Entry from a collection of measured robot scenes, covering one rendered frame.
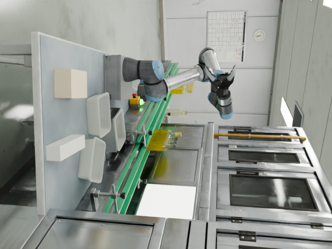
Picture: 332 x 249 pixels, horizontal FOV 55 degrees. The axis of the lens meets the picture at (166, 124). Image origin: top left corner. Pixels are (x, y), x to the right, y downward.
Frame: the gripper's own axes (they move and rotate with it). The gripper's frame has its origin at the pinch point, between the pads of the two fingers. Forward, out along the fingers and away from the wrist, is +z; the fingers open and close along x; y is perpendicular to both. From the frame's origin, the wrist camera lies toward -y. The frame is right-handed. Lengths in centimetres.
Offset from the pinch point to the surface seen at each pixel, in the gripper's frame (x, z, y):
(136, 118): -68, -51, 15
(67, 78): -52, 25, -46
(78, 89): -52, 17, -43
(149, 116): -61, -56, 23
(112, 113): -65, -24, -12
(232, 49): -96, -302, 546
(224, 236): 13, -23, -79
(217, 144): -18, -94, 35
